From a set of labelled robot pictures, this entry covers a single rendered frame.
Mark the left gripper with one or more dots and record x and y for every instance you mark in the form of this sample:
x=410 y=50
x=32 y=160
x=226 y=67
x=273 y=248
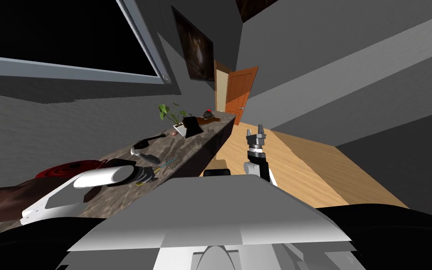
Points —
x=147 y=175

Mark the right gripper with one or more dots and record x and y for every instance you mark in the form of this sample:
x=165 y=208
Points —
x=256 y=141

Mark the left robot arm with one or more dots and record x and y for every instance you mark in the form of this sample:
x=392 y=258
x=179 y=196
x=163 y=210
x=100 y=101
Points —
x=99 y=177

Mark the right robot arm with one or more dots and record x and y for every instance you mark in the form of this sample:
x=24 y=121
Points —
x=263 y=168

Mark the grey and white bottle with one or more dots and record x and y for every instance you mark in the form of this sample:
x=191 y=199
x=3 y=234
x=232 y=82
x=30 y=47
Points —
x=146 y=155

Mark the yellow and teal pencil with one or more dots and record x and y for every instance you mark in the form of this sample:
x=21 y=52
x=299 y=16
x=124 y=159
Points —
x=165 y=164

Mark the orange door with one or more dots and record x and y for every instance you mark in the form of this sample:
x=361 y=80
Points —
x=240 y=92

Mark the brown object with red top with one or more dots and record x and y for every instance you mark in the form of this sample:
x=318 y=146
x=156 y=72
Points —
x=207 y=118

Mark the dark marble table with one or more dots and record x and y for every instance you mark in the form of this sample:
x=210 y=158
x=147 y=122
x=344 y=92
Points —
x=197 y=144

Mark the black box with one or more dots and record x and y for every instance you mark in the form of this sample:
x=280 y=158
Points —
x=192 y=126

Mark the green plant in white pot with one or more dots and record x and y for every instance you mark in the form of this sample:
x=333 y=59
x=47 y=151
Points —
x=174 y=116

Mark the red bowl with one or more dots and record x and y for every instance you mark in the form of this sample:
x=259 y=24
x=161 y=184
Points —
x=70 y=168

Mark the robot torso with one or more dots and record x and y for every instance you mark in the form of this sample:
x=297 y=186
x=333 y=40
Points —
x=216 y=213

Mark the dark brown picture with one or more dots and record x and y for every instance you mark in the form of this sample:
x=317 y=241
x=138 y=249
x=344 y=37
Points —
x=253 y=7

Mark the dark picture on wall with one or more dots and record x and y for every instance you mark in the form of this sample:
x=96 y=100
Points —
x=197 y=48

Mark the black window with grey frame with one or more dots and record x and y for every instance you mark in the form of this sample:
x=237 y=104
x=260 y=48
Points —
x=62 y=33

